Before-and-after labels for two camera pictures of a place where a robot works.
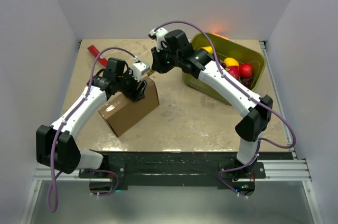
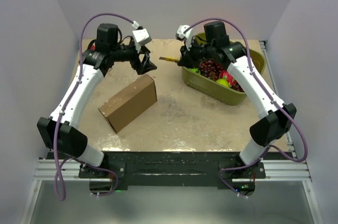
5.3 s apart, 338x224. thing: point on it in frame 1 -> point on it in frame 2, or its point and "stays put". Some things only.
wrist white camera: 160,34 -> 187,36
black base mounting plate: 180,169 stays put
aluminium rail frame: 293,169 stays put
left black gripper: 135,95 -> 144,66
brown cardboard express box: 120,112 stays put
